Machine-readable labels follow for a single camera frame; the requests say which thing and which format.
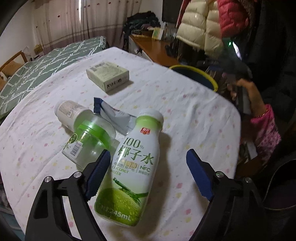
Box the grey blue foil wrapper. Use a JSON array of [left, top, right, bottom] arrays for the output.
[[93, 97, 137, 136]]

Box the green coconut water bottle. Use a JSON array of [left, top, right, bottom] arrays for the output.
[[94, 108, 164, 226]]

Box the cream puffer jacket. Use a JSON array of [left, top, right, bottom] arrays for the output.
[[176, 1, 223, 59]]

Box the pink striped curtain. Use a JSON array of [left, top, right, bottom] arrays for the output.
[[32, 0, 142, 54]]

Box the wooden desk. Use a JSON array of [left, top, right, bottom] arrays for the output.
[[128, 35, 179, 67]]

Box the white cardboard box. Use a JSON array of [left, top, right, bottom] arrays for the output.
[[86, 61, 130, 93]]

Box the green patterned quilt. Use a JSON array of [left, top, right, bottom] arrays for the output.
[[1, 36, 109, 118]]

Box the pink floral garment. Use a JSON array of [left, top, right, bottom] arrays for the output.
[[250, 104, 281, 164]]

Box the person right hand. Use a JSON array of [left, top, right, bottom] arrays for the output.
[[222, 74, 267, 117]]

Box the red puffer jacket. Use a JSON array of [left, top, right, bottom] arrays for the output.
[[217, 0, 249, 38]]

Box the yellow rimmed dark trash bin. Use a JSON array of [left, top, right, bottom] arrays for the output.
[[170, 65, 218, 92]]

